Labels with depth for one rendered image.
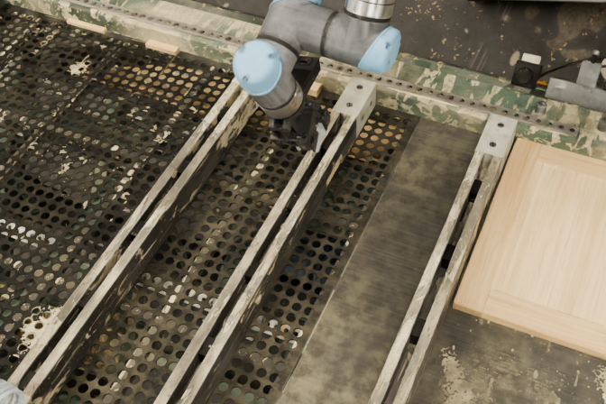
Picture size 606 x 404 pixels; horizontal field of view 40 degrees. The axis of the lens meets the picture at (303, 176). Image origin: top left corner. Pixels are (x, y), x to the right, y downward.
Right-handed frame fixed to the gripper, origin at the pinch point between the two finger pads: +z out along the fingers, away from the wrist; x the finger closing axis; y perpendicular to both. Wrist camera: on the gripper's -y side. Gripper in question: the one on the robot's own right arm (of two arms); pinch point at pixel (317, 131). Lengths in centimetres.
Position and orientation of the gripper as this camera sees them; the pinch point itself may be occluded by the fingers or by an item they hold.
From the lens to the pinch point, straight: 160.2
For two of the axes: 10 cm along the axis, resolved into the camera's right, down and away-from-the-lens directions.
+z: 2.9, 3.1, 9.0
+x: 9.4, 1.0, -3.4
